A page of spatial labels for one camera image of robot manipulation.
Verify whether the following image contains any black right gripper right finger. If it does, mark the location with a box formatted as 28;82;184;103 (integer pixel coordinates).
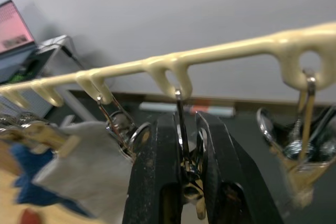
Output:
196;112;285;224

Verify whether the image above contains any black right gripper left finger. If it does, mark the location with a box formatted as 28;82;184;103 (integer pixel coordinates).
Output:
122;112;184;224

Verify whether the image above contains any metal hanger clip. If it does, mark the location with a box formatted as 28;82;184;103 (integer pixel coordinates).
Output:
173;89;210;221
96;94;152;159
256;68;336;208
0;113;79;156

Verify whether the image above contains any cream plastic clip hanger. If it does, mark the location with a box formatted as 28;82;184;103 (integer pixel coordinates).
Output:
0;22;336;109

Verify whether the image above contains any light grey sock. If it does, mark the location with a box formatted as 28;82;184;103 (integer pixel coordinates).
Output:
33;121;135;224

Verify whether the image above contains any grey and orange long object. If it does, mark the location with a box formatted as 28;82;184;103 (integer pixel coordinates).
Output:
139;100;236;118

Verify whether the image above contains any blue sock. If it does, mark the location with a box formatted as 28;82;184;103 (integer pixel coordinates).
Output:
10;144;93;219

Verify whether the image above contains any red sock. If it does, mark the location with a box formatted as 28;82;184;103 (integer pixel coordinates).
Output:
20;208;44;224

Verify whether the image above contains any silver metal rack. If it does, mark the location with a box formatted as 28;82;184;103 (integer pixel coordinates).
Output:
36;34;81;65

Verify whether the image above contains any laptop with pink screen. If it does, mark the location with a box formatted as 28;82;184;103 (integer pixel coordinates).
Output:
0;0;51;84

